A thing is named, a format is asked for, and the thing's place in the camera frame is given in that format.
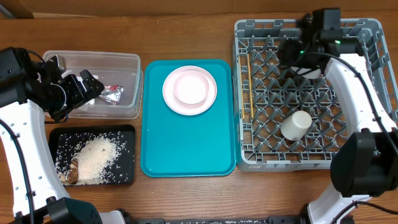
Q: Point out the black plastic tray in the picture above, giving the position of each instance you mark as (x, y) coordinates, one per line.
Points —
(124, 174)

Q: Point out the white napkin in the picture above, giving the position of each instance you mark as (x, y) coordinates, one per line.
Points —
(90, 101)

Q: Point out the clear plastic bin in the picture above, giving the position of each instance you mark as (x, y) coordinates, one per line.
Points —
(110, 69)

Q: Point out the brown food scrap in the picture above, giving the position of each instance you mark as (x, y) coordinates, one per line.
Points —
(72, 175)

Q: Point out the red snack wrapper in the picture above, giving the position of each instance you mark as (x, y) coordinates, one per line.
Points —
(112, 94)

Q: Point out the grey dishwasher rack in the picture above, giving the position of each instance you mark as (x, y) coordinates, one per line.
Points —
(277, 94)

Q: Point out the teal serving tray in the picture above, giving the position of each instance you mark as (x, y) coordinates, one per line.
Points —
(175, 145)

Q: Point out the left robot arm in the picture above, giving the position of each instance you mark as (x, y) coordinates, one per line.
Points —
(29, 90)

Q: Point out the white rice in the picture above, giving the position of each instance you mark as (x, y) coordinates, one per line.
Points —
(94, 158)

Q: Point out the white paper cup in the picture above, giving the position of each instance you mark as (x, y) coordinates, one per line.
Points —
(296, 125)

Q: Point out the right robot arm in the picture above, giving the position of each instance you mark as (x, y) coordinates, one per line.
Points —
(366, 165)

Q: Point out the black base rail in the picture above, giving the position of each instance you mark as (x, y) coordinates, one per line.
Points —
(273, 219)

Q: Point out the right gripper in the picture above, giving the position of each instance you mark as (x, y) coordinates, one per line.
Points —
(283, 51)

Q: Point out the grey bowl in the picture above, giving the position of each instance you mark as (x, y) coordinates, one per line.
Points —
(306, 72)

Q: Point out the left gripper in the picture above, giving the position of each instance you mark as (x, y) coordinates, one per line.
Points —
(78, 94)

